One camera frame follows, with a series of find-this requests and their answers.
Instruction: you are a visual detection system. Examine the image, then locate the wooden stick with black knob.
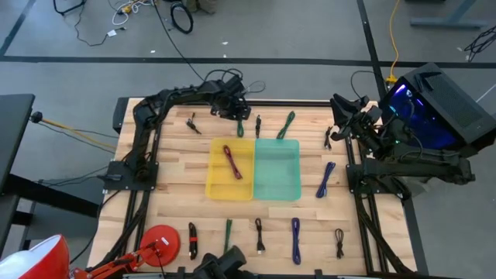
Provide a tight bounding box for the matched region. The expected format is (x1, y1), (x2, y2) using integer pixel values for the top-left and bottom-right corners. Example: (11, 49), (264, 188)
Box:
(29, 111), (117, 150)

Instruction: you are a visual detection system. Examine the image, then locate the black cable with red tie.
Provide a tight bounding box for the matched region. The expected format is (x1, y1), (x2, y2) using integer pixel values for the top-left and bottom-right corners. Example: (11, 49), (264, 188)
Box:
(188, 222), (198, 261)

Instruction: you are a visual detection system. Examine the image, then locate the green plastic tray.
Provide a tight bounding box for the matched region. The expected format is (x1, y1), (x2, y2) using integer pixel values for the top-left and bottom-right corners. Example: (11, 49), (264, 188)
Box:
(253, 138), (302, 202)

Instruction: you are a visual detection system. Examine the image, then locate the black table corner panel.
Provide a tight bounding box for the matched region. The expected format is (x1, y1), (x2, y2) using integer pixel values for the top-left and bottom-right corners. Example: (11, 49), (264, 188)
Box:
(112, 96), (131, 135)

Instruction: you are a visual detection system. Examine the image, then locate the yellow extension cord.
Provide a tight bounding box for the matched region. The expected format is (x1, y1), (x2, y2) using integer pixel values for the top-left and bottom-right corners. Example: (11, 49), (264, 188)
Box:
(387, 0), (402, 84)

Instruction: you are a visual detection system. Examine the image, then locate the black side desk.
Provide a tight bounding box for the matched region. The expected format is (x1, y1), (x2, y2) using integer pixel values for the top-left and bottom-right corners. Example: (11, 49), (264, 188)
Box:
(0, 93), (100, 257)

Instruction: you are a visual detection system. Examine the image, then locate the black computer tower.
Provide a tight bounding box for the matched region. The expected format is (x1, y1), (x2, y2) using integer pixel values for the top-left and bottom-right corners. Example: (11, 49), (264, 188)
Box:
(378, 62), (496, 158)

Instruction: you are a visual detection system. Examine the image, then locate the small black USB cable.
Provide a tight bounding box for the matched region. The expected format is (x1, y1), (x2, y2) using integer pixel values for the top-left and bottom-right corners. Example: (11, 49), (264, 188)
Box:
(185, 112), (202, 136)

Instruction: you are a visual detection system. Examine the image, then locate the blue USB cable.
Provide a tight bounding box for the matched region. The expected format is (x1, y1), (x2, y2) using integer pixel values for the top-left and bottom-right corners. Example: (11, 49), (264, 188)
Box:
(315, 161), (337, 199)
(291, 217), (302, 266)

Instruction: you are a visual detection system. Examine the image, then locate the long black floor cable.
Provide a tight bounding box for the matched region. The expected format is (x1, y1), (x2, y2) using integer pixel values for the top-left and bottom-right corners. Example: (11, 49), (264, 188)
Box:
(153, 0), (267, 99)

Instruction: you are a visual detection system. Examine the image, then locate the thin black USB cable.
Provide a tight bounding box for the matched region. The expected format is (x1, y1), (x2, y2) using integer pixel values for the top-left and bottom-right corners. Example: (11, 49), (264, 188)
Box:
(334, 228), (345, 260)

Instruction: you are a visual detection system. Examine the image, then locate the white cable bundle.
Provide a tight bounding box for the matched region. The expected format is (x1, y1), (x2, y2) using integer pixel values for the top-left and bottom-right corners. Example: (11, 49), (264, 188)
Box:
(112, 0), (156, 26)

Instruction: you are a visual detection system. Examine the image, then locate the red USB cable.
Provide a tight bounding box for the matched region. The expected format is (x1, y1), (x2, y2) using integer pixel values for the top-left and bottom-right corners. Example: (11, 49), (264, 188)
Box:
(222, 144), (243, 181)

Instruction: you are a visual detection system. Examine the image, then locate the black cable with white plug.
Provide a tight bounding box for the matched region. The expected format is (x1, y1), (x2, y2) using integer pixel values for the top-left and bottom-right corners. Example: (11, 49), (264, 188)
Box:
(73, 3), (127, 47)

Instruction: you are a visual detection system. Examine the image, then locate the red lamp base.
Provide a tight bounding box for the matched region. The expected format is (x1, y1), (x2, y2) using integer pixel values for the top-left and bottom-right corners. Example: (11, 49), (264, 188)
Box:
(139, 224), (182, 267)

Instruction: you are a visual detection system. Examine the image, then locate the dark green USB cable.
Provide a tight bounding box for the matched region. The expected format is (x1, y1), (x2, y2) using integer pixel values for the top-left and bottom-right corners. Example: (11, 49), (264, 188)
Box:
(223, 219), (233, 254)

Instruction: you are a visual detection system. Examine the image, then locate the red lamp shade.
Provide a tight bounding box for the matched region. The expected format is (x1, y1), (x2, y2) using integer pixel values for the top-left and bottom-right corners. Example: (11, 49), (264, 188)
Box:
(0, 234), (71, 279)

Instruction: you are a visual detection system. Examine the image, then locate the grey desk foot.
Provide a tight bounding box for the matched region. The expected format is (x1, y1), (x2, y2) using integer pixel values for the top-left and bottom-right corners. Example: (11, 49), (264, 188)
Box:
(409, 0), (489, 30)

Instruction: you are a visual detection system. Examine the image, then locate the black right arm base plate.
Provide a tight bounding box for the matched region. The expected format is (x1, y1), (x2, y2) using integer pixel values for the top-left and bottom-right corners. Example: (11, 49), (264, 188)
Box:
(346, 162), (412, 195)

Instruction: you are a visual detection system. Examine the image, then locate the coiled black floor cable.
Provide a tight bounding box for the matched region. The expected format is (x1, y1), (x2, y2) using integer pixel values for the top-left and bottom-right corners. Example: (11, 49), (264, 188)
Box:
(170, 2), (194, 35)

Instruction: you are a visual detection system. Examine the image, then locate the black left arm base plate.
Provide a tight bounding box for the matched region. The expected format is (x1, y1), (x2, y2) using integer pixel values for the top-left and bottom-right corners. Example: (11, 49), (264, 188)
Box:
(103, 160), (160, 191)

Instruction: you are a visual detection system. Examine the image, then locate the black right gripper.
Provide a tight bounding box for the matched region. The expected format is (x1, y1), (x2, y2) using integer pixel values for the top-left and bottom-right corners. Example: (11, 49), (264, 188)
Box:
(330, 93), (384, 152)

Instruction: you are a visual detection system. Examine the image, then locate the black floor cable loop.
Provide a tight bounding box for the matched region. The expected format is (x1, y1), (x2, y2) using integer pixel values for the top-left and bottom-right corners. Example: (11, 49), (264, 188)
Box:
(350, 70), (379, 102)

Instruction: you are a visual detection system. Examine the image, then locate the yellow plastic tray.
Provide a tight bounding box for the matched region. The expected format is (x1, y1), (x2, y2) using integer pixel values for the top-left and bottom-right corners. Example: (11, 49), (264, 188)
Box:
(205, 138), (256, 202)

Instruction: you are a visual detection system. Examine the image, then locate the tangled black cable bundle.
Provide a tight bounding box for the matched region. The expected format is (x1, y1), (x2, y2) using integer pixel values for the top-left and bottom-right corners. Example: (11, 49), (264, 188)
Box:
(463, 25), (496, 63)

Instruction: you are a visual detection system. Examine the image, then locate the long bright green USB cable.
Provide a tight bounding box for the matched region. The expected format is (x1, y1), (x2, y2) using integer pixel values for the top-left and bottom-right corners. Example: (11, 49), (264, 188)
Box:
(275, 110), (297, 140)

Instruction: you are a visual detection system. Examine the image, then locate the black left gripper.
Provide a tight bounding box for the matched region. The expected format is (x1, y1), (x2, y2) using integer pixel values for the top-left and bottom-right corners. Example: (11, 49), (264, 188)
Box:
(211, 87), (252, 120)

